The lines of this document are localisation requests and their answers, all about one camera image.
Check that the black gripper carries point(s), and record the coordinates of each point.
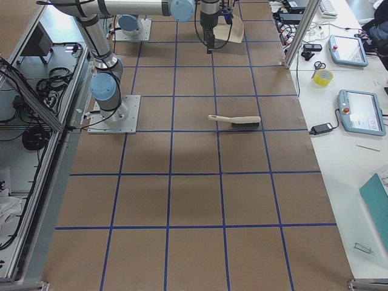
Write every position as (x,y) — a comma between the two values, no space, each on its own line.
(208,19)

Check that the beige plastic dustpan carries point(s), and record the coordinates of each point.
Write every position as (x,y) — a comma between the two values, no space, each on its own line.
(221,31)

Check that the beige hand brush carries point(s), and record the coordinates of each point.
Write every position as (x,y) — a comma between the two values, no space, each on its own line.
(237,121)

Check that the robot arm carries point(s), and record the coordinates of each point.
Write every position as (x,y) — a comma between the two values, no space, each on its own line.
(87,13)
(130,24)

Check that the black scissors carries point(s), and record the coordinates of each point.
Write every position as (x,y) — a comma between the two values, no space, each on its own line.
(317,66)

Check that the yellow tape roll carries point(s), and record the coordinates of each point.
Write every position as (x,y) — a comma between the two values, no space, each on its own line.
(322,77)

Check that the upper teach pendant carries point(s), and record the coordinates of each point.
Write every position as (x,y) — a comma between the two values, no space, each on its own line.
(346,50)

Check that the teach pendant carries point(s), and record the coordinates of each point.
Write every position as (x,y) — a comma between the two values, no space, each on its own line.
(360,112)
(346,50)

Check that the black power adapter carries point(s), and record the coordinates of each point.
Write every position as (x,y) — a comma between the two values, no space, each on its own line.
(321,129)

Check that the lower teach pendant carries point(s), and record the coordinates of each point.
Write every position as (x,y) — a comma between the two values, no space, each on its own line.
(360,112)

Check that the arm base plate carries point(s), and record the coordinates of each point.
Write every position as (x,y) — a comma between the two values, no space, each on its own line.
(118,35)
(124,120)

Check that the aluminium frame post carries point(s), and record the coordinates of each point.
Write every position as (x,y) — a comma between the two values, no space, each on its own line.
(304,24)

